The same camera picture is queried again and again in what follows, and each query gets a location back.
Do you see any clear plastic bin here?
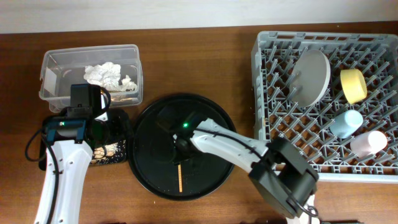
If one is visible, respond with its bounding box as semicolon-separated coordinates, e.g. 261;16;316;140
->
39;44;144;113

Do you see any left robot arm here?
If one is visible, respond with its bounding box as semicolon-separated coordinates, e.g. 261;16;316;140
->
34;108;132;223

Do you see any grey ceramic plate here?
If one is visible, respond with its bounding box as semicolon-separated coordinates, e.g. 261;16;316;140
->
288;50;331;108

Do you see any gold foil wrapper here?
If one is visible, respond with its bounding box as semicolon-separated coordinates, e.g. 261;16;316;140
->
111;96;134;102

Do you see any wooden chopstick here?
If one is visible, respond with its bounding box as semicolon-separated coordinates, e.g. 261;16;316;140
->
177;164;183;193

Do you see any round black tray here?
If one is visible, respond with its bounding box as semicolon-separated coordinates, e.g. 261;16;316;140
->
127;93;236;201

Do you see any yellow bowl with food scraps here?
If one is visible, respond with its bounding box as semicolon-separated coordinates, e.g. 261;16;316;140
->
340;69;368;104

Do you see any pink plastic cup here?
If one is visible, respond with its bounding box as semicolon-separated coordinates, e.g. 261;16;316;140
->
350;131;387;157

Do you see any pile of food scraps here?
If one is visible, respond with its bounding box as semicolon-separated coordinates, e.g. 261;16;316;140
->
90;140;127;166

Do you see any white napkin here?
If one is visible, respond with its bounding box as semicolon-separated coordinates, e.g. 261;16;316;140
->
83;62;138;92

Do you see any black rectangular tray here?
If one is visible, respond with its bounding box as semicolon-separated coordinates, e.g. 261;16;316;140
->
38;107;133;171

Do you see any blue plastic cup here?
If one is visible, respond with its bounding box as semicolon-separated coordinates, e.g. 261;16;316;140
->
330;110;363;139

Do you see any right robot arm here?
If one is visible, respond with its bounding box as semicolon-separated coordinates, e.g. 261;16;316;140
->
168;118;320;223

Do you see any grey dishwasher rack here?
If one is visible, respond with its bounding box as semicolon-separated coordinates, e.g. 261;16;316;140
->
251;31;397;184

